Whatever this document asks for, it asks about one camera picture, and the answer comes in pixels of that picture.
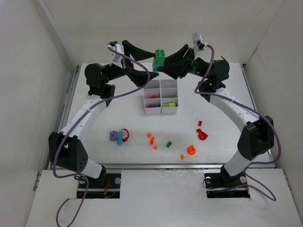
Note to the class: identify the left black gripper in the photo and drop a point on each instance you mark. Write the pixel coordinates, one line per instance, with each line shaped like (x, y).
(127, 63)

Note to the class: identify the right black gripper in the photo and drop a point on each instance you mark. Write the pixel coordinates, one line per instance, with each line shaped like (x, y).
(189, 61)

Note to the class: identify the green teal lego stack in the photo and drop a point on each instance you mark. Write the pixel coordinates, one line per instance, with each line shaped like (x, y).
(156, 64)

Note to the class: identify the green number lego brick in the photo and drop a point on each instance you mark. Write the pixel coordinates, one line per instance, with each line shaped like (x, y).
(159, 56)

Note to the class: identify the purple lego stack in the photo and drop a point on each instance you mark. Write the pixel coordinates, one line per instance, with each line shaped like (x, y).
(153, 106)

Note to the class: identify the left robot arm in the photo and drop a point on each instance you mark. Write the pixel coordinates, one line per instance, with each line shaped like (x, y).
(65, 147)

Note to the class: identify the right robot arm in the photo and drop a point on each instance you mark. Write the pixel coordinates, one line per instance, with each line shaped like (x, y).
(257, 132)

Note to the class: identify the left white divided container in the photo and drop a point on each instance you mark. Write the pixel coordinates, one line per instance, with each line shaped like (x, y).
(152, 89)

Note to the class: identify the white divided container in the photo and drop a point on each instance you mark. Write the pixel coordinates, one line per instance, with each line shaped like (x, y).
(152, 89)
(169, 93)

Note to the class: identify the right white divided container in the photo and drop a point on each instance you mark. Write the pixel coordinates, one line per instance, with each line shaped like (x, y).
(169, 93)

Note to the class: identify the red flower lego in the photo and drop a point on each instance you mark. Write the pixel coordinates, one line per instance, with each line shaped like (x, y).
(125, 134)

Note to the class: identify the small orange lego pair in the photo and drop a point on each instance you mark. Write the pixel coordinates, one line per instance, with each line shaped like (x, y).
(150, 136)

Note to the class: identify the purple arch lego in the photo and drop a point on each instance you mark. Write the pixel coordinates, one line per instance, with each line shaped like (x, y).
(113, 136)

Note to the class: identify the red round lego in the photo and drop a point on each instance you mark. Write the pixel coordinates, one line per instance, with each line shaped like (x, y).
(201, 135)

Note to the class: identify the teal lego brick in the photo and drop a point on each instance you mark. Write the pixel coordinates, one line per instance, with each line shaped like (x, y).
(119, 138)

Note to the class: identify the orange round lego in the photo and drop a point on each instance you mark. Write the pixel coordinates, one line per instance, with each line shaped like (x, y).
(191, 150)

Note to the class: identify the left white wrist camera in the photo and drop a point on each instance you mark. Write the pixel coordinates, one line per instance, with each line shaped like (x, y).
(116, 55)

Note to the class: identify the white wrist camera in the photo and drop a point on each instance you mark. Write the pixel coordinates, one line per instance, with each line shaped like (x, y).
(116, 55)
(198, 42)

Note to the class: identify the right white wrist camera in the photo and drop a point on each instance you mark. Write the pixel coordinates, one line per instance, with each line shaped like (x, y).
(198, 42)

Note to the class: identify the aluminium rail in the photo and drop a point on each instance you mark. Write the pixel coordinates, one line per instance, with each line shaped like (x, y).
(161, 166)

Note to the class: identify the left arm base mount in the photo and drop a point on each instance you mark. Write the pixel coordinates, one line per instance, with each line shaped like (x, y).
(107, 188)

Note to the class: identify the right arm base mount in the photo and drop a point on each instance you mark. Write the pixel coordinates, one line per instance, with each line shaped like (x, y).
(219, 185)

